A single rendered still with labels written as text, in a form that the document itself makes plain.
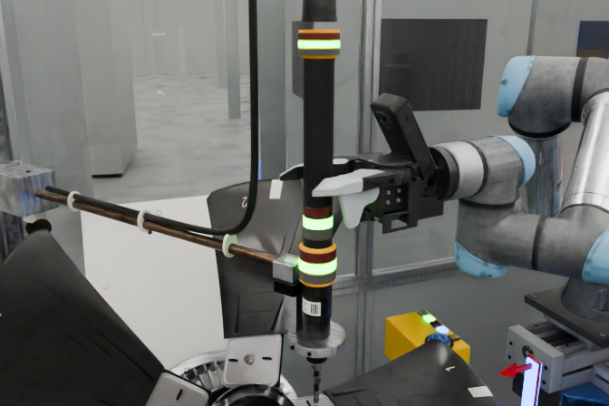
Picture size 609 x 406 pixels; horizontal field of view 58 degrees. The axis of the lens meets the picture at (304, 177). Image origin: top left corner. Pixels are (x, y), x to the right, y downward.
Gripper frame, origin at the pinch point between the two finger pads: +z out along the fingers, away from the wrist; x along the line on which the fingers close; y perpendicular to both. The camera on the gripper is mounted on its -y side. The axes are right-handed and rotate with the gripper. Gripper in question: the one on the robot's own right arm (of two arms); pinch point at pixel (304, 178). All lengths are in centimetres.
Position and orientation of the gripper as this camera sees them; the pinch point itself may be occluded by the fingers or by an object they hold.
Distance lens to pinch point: 60.9
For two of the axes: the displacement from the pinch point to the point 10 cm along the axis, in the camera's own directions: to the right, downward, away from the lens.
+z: -8.6, 1.3, -5.0
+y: 0.0, 9.7, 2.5
